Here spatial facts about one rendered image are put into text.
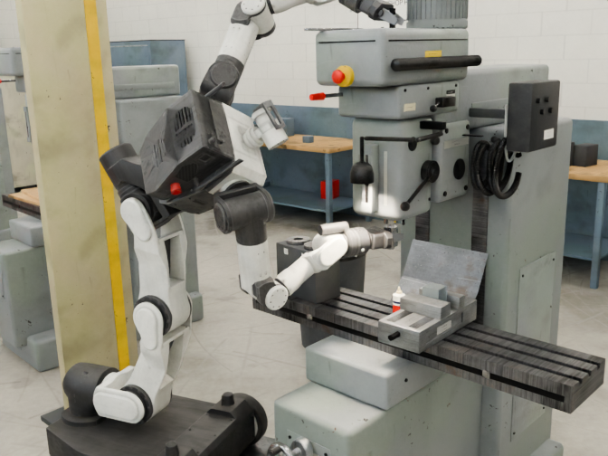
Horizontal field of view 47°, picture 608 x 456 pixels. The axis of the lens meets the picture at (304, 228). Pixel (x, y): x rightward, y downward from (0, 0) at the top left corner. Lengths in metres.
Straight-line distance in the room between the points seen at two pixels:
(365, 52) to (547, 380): 1.03
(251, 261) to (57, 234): 1.67
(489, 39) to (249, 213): 5.15
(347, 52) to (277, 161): 6.63
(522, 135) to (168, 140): 1.06
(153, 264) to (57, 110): 1.36
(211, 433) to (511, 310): 1.15
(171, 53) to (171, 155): 7.53
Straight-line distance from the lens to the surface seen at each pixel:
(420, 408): 2.40
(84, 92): 3.50
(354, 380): 2.25
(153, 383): 2.44
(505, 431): 2.86
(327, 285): 2.51
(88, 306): 3.66
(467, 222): 2.59
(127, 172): 2.23
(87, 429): 2.65
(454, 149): 2.35
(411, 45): 2.09
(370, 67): 2.01
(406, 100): 2.10
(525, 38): 6.68
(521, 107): 2.24
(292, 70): 8.35
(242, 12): 2.28
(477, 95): 2.47
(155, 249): 2.21
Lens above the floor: 1.84
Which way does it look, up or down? 14 degrees down
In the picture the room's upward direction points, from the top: 1 degrees counter-clockwise
